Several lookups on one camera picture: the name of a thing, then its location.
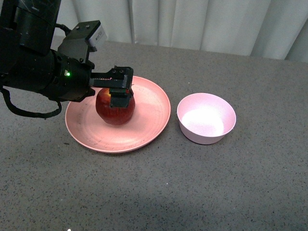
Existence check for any white curtain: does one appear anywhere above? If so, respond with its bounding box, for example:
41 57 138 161
57 0 308 62

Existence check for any pink round plate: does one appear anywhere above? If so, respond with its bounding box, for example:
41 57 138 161
65 76 171 154

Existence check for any red apple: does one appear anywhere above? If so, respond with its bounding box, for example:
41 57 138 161
95 88 136 125

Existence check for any black cable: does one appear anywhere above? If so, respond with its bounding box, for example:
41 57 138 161
0 85 63 119

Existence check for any light pink bowl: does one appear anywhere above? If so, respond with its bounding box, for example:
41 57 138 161
177 93 237 145

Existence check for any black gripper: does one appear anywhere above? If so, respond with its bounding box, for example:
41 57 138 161
48 51 133 108

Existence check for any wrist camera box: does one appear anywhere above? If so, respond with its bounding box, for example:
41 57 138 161
58 20 107 63

